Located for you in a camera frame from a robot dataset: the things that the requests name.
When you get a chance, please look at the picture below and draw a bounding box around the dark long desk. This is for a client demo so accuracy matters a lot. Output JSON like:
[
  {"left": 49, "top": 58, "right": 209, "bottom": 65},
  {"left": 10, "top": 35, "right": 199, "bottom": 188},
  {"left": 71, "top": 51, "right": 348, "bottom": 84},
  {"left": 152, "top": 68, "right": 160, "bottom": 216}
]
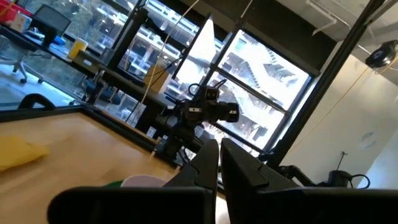
[{"left": 0, "top": 24, "right": 177, "bottom": 111}]

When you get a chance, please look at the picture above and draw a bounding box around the black window frame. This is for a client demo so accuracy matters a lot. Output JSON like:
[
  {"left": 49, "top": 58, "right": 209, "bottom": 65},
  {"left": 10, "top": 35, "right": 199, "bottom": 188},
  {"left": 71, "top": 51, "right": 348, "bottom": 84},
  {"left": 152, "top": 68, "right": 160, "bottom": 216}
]
[{"left": 105, "top": 0, "right": 321, "bottom": 153}]

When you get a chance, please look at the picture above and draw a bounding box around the red storage box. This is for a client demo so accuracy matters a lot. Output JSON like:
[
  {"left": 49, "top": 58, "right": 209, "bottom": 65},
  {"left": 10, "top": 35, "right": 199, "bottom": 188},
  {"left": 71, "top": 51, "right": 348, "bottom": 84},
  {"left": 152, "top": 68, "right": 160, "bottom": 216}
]
[{"left": 0, "top": 0, "right": 34, "bottom": 24}]

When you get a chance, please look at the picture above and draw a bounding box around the white small box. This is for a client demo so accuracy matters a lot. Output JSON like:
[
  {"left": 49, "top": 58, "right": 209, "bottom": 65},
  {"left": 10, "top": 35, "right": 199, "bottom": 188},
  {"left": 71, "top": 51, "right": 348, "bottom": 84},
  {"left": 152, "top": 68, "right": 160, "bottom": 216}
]
[{"left": 10, "top": 12, "right": 33, "bottom": 32}]

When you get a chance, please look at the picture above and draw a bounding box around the yellow cup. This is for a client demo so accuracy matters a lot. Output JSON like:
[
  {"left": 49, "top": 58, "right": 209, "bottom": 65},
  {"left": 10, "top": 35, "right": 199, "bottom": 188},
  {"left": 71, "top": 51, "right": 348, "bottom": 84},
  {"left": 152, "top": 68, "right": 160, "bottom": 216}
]
[{"left": 67, "top": 37, "right": 90, "bottom": 60}]

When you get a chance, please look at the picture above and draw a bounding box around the black aluminium table frame rail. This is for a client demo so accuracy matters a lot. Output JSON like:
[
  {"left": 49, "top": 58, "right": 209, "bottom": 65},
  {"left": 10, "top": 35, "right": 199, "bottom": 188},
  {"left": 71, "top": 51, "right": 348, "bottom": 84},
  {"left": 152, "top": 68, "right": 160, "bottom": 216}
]
[{"left": 0, "top": 105, "right": 178, "bottom": 164}]

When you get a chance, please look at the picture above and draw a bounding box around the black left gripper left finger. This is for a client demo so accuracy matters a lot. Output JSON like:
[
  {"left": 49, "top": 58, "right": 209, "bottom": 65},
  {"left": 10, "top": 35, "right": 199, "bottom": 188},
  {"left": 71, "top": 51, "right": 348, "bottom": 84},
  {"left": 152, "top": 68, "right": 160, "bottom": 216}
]
[{"left": 47, "top": 139, "right": 220, "bottom": 224}]

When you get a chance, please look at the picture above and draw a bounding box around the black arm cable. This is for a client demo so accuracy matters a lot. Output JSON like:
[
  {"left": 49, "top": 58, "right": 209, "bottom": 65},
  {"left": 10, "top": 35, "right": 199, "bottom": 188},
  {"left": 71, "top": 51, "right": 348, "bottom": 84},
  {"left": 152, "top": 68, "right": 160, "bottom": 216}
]
[{"left": 187, "top": 78, "right": 228, "bottom": 98}]

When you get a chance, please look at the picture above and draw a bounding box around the black tall frame post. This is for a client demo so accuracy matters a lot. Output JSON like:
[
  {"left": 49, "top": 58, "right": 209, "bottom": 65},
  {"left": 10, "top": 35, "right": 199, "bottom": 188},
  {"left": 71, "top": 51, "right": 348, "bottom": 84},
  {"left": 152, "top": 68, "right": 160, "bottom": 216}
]
[{"left": 266, "top": 0, "right": 388, "bottom": 169}]

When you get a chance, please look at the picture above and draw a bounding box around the pale blue plastic bowl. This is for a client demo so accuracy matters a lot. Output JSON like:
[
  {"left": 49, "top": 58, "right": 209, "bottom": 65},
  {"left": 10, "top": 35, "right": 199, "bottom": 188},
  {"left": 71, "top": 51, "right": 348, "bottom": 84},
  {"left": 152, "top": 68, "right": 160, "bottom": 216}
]
[{"left": 120, "top": 175, "right": 168, "bottom": 188}]

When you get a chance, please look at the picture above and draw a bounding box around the black pot with cable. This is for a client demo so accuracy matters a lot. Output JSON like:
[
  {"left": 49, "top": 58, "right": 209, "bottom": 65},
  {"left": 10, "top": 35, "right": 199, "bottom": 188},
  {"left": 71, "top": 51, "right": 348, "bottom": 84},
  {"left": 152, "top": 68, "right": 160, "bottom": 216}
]
[{"left": 328, "top": 151, "right": 371, "bottom": 190}]

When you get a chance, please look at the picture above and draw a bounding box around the white hanging rope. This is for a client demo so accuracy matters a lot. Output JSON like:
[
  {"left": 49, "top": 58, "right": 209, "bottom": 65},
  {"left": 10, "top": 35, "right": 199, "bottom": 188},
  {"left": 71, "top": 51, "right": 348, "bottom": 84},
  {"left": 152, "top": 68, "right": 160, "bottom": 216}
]
[{"left": 140, "top": 0, "right": 201, "bottom": 105}]

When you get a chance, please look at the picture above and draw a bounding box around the black round cord reel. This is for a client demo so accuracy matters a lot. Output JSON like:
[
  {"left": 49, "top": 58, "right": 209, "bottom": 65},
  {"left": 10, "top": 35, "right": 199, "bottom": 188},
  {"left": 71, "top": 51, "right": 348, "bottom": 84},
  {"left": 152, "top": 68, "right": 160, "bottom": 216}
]
[{"left": 364, "top": 39, "right": 398, "bottom": 70}]

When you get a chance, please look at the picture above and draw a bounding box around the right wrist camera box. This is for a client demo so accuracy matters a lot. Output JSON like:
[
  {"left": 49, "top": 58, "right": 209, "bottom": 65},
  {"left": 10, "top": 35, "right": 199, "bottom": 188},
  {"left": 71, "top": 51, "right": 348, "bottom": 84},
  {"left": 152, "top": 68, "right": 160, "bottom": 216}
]
[{"left": 203, "top": 86, "right": 220, "bottom": 101}]

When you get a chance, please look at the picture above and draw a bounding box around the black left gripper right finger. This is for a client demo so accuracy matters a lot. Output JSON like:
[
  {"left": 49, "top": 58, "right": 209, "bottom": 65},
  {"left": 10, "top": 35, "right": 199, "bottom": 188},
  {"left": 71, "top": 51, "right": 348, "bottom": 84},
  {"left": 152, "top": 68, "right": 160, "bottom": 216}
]
[{"left": 220, "top": 138, "right": 398, "bottom": 224}]

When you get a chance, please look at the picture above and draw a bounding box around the black chair backrest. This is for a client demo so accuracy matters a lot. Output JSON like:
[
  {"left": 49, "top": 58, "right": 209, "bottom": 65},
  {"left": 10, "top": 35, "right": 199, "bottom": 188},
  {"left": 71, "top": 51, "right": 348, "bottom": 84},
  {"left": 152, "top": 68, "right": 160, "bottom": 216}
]
[{"left": 17, "top": 93, "right": 57, "bottom": 111}]

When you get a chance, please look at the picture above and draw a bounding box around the green round plate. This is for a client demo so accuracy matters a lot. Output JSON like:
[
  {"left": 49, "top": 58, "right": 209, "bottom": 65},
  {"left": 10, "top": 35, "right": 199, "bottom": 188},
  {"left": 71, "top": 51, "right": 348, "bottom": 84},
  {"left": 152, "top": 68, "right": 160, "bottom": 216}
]
[{"left": 103, "top": 180, "right": 126, "bottom": 188}]

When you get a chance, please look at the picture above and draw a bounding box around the yellow folded cloth napkin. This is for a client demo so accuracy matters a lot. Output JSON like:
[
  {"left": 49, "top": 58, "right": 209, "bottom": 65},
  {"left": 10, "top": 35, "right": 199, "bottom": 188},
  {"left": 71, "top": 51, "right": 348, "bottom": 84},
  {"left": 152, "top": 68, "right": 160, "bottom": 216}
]
[{"left": 0, "top": 136, "right": 50, "bottom": 172}]

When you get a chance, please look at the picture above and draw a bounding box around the thin yellow cord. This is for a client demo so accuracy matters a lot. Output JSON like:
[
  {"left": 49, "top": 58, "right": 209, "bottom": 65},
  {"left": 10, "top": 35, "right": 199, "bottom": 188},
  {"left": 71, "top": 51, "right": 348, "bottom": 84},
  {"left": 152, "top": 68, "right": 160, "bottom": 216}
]
[{"left": 284, "top": 55, "right": 398, "bottom": 155}]

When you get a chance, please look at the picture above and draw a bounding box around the brown cardboard box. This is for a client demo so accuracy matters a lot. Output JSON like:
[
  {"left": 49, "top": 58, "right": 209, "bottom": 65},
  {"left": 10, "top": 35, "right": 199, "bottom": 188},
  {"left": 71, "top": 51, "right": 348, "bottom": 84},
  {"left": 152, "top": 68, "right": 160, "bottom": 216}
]
[{"left": 142, "top": 64, "right": 171, "bottom": 94}]

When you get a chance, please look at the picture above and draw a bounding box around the office swivel chair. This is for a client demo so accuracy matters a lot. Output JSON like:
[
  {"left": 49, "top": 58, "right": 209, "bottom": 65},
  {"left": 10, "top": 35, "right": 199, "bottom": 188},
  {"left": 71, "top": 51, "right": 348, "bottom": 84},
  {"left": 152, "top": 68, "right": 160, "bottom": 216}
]
[{"left": 0, "top": 35, "right": 45, "bottom": 85}]

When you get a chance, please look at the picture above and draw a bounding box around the black computer monitor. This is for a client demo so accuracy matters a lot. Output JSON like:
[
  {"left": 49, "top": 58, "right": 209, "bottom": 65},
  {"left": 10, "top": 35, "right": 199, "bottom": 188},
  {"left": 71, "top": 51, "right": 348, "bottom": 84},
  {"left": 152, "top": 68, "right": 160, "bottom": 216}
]
[{"left": 30, "top": 4, "right": 72, "bottom": 47}]

